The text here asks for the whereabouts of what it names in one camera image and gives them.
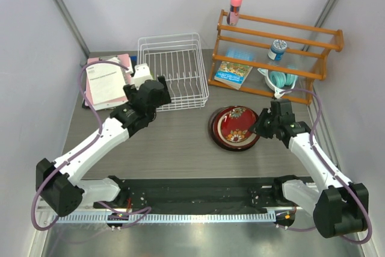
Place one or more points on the dark red cream plate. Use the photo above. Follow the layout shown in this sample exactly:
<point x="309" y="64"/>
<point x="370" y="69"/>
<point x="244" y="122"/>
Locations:
<point x="236" y="149"/>

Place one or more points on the dark blue notebook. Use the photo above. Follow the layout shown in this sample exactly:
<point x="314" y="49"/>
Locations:
<point x="133" y="59"/>

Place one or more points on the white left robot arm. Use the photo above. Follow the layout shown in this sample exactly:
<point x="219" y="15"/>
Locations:
<point x="60" y="183"/>

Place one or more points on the teal cat ear headphones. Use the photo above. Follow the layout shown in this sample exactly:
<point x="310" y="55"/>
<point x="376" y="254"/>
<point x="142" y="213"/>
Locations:
<point x="278" y="82"/>

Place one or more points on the pink clipboard folder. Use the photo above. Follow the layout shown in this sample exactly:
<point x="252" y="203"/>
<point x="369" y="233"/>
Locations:
<point x="124" y="60"/>

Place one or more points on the clear blue plastic box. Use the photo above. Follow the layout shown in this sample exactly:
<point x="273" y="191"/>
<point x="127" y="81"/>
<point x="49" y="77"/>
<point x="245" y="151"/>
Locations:
<point x="239" y="54"/>

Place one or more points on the blue paperback book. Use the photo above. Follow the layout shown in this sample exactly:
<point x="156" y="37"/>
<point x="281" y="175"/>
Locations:
<point x="232" y="74"/>

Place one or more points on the white wire dish rack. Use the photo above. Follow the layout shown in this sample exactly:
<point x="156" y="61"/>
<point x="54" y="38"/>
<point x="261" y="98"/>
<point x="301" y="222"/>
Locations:
<point x="179" y="58"/>

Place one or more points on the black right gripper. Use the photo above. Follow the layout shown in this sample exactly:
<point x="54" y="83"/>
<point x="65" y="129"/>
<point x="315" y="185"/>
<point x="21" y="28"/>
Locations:
<point x="258" y="128"/>

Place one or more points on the dark red patterned plate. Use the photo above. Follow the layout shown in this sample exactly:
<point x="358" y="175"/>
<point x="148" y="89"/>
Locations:
<point x="232" y="125"/>

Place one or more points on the blue lidded jar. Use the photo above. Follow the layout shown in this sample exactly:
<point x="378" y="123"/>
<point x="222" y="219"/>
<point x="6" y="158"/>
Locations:
<point x="277" y="49"/>

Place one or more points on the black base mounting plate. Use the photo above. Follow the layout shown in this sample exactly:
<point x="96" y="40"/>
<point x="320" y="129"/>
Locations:
<point x="202" y="196"/>

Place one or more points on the white manual booklet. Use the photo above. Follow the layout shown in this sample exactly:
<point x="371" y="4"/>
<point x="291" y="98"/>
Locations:
<point x="105" y="85"/>

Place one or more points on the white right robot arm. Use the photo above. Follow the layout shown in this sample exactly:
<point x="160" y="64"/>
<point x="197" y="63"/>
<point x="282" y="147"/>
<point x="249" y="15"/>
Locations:
<point x="338" y="206"/>

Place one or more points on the white slotted cable duct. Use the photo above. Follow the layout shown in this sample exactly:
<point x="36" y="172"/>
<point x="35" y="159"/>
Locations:
<point x="108" y="217"/>

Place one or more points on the orange wooden shelf rack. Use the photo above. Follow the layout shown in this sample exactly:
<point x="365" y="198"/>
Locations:
<point x="265" y="50"/>

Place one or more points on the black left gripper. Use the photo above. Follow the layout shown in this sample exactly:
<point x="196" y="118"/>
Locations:
<point x="164" y="99"/>

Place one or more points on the pink capped bottle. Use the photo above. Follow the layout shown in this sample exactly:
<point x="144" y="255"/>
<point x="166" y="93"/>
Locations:
<point x="233" y="15"/>

